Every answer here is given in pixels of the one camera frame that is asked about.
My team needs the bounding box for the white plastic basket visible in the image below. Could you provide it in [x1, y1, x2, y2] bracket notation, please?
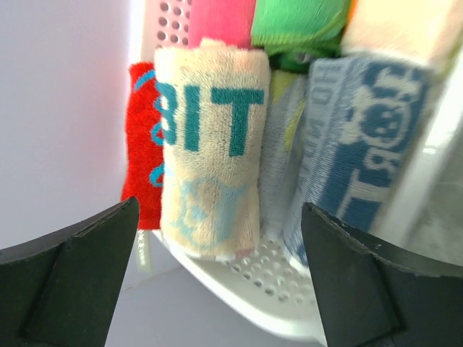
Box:
[139, 0, 463, 344]

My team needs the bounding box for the red blue cat towel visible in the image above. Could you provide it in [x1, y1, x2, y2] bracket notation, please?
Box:
[121, 61, 163, 230]

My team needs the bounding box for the peach rolled towel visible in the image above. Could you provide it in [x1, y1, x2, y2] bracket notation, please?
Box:
[341, 0, 462, 71]

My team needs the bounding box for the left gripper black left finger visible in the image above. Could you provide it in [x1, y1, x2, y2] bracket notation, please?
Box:
[1, 197, 139, 346]

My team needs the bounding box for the green rolled towel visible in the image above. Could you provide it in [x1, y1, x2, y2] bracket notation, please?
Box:
[251, 0, 350, 73]

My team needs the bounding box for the blue patterned rolled towel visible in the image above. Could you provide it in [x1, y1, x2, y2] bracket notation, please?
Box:
[282, 54, 432, 272]

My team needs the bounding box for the white printed towel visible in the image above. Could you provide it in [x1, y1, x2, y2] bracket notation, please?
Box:
[154, 39, 271, 261]

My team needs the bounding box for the grey rolled towel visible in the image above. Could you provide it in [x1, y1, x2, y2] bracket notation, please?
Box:
[258, 70, 307, 239]

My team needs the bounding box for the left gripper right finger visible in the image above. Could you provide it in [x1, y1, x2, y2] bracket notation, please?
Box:
[301, 203, 462, 346]

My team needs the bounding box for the pink rolled towel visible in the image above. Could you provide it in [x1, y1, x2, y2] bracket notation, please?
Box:
[188, 0, 256, 48]

